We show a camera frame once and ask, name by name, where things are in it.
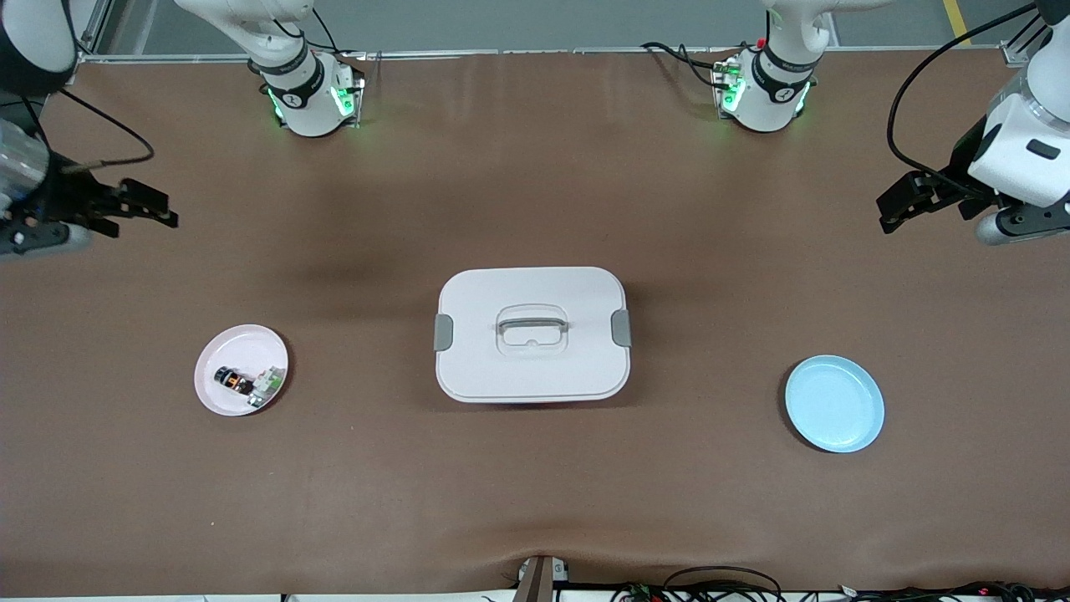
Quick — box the pink round plate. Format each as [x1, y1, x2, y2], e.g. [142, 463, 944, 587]
[194, 324, 289, 417]

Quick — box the light blue round plate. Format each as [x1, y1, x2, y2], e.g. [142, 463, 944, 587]
[784, 355, 885, 454]

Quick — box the white lidded storage box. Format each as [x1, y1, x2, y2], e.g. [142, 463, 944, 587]
[433, 266, 632, 405]

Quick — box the brown table mat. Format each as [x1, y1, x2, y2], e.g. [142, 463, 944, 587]
[0, 48, 1070, 599]

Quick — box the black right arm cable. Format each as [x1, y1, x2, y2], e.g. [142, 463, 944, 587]
[33, 88, 155, 172]

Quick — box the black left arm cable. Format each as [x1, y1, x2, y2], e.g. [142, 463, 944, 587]
[888, 0, 1042, 181]

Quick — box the aluminium frame post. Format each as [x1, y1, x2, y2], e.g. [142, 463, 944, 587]
[1001, 13, 1046, 66]
[71, 0, 114, 59]

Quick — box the green and white switch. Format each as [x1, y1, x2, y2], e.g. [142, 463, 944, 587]
[248, 366, 287, 411]

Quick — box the black arm base cable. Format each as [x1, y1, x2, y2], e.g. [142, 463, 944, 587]
[640, 42, 736, 91]

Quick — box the black cable bundle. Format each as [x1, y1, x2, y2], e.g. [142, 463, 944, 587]
[610, 566, 1070, 602]

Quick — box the grey box handle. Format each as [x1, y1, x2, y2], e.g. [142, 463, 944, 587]
[497, 305, 571, 356]

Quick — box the brown metal table bracket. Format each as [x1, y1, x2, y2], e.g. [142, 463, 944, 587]
[512, 554, 571, 602]

